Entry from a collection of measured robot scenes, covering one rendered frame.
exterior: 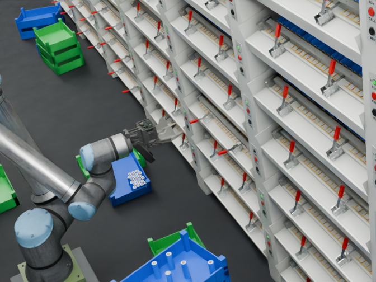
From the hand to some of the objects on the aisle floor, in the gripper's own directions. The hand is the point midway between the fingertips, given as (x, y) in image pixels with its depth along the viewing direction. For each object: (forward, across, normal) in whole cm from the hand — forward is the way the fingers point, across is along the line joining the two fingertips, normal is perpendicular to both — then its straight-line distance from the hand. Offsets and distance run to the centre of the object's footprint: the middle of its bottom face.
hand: (176, 130), depth 264 cm
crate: (-13, +64, +56) cm, 86 cm away
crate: (-72, +94, +63) cm, 134 cm away
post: (+28, +105, +59) cm, 124 cm away
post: (+28, +35, +59) cm, 74 cm away
